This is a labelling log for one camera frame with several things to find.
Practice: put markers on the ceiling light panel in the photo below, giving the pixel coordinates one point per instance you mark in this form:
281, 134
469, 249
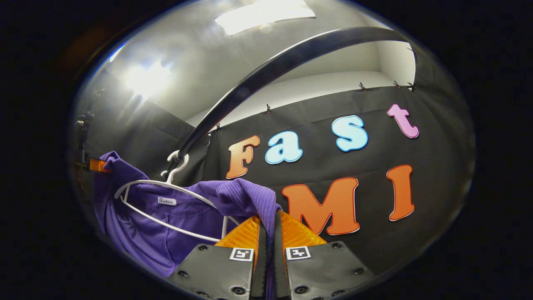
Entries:
148, 79

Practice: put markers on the black backdrop cloth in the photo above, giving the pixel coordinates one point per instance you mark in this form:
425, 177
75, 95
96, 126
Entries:
137, 133
441, 83
374, 166

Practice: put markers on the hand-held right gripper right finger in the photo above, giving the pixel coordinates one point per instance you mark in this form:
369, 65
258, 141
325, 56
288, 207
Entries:
280, 266

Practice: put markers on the white clothes hanger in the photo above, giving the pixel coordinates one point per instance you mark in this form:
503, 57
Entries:
145, 181

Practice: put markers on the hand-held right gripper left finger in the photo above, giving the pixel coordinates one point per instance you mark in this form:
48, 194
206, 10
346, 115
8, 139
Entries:
260, 266

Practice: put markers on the black clothes rack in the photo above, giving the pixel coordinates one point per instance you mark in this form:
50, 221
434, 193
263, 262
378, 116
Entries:
270, 68

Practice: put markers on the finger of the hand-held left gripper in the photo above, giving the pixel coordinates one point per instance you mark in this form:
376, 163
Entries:
99, 165

